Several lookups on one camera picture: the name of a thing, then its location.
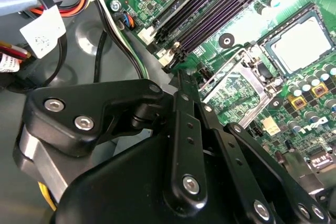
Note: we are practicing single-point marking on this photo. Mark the silver CPU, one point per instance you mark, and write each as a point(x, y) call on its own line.
point(299, 48)

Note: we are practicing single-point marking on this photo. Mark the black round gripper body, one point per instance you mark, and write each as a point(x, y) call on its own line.
point(126, 190)

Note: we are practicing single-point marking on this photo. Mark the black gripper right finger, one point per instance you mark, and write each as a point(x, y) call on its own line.
point(236, 161)

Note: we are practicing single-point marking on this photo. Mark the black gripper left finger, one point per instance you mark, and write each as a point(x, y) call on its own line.
point(65, 119)

